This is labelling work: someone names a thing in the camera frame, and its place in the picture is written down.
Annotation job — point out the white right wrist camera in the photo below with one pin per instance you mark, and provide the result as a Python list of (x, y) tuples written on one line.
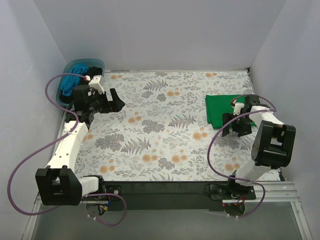
[(237, 107)]

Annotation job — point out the blue t shirt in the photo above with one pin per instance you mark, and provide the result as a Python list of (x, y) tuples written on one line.
[(71, 81)]

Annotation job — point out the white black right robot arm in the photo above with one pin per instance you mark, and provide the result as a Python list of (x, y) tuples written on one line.
[(272, 147)]

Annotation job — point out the floral patterned table mat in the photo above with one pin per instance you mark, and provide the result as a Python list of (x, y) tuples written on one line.
[(162, 133)]

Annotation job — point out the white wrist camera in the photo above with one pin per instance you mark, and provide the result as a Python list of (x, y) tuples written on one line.
[(237, 107), (96, 83)]

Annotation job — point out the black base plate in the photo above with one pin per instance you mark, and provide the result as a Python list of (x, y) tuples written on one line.
[(178, 195)]

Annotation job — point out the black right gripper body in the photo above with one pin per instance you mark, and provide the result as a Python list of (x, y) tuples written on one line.
[(238, 121)]

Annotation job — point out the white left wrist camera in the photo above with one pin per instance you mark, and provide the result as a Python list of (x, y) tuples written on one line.
[(96, 83)]

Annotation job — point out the black t shirt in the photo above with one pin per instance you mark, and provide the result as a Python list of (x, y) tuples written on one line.
[(93, 71)]

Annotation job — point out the teal plastic laundry bin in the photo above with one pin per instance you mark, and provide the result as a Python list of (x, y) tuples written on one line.
[(89, 62)]

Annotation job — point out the green t shirt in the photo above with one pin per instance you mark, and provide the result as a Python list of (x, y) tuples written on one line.
[(216, 106)]

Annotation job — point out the aluminium mounting rail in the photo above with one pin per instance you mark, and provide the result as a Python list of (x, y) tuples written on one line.
[(269, 191)]

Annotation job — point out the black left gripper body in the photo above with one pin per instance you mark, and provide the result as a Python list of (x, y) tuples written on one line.
[(110, 102)]

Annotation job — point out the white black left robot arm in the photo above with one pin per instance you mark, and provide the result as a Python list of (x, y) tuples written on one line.
[(57, 183)]

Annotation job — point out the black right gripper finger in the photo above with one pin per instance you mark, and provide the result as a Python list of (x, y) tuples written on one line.
[(226, 117), (244, 129)]

